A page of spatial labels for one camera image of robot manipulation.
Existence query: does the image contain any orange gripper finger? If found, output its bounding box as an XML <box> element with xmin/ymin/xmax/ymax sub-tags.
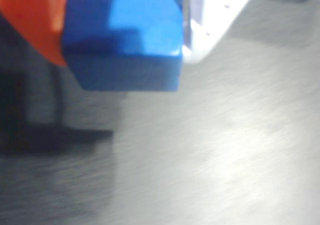
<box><xmin>0</xmin><ymin>0</ymin><xmax>68</xmax><ymax>67</ymax></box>

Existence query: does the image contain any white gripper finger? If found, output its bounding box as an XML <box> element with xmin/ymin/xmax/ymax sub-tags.
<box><xmin>182</xmin><ymin>0</ymin><xmax>262</xmax><ymax>65</ymax></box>

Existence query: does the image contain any blue cube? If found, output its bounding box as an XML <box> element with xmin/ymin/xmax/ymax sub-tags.
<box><xmin>61</xmin><ymin>0</ymin><xmax>185</xmax><ymax>93</ymax></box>

